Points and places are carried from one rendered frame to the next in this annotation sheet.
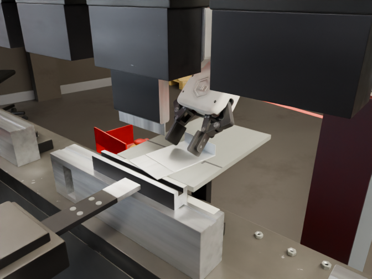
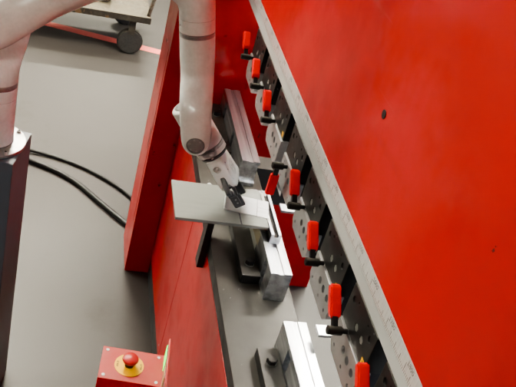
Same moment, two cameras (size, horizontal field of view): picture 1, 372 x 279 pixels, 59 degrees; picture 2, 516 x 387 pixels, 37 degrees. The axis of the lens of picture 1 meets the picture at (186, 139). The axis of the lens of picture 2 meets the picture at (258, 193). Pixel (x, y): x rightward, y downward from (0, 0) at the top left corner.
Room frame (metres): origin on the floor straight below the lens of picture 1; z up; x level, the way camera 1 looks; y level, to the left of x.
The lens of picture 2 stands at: (2.06, 1.02, 2.19)
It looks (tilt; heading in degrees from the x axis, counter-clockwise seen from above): 32 degrees down; 212
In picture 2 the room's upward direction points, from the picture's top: 17 degrees clockwise
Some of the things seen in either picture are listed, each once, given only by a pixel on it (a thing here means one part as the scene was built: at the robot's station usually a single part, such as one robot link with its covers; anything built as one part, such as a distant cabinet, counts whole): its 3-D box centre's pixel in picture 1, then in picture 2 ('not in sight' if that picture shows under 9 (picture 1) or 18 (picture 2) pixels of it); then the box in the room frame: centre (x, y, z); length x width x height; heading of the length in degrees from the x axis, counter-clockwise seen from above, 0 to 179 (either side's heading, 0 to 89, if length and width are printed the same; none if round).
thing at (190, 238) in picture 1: (125, 200); (266, 242); (0.51, 0.11, 0.92); 0.39 x 0.06 x 0.10; 51
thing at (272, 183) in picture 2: not in sight; (276, 179); (0.62, 0.15, 1.20); 0.04 x 0.02 x 0.10; 141
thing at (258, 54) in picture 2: not in sight; (267, 63); (0.20, -0.26, 1.26); 0.15 x 0.09 x 0.17; 51
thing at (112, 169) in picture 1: (135, 176); (269, 217); (0.48, 0.09, 0.98); 0.20 x 0.03 x 0.03; 51
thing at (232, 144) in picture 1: (199, 145); (219, 204); (0.59, -0.03, 1.00); 0.26 x 0.18 x 0.01; 141
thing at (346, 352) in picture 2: not in sight; (371, 342); (0.96, 0.67, 1.26); 0.15 x 0.09 x 0.17; 51
